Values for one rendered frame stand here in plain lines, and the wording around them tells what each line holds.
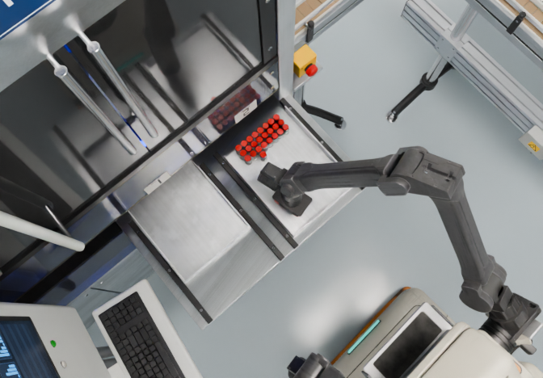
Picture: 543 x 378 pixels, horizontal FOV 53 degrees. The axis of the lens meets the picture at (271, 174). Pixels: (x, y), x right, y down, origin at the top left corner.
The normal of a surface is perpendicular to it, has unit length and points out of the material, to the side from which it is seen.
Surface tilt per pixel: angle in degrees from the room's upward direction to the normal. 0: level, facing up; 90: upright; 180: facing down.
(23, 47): 90
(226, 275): 0
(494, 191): 0
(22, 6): 90
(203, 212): 0
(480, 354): 42
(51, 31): 90
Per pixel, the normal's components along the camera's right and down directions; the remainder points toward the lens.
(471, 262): -0.51, 0.72
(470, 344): -0.48, -0.66
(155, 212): -0.02, -0.25
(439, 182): -0.14, -0.60
